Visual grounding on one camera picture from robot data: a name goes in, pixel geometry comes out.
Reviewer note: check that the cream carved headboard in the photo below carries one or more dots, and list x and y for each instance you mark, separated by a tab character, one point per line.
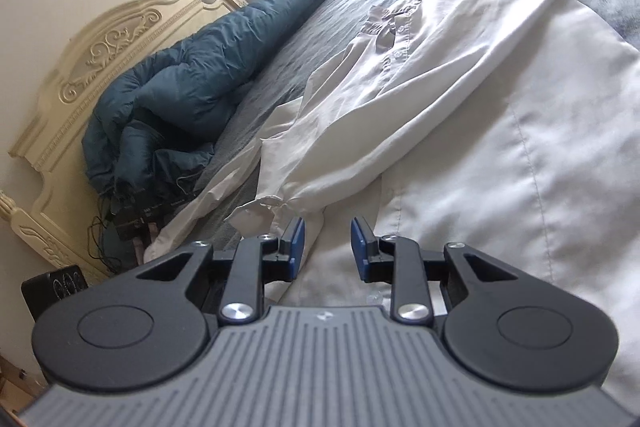
90	72

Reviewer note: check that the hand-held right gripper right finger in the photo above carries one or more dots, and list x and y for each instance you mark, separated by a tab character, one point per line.
359	247

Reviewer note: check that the teal duvet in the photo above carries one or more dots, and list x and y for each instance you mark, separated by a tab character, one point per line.
200	77

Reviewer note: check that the black speaker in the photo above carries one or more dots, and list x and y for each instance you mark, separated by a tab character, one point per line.
55	292

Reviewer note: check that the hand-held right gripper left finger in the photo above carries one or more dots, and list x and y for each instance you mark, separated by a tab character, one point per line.
298	247

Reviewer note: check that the white shirt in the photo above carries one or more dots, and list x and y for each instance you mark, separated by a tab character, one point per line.
500	107

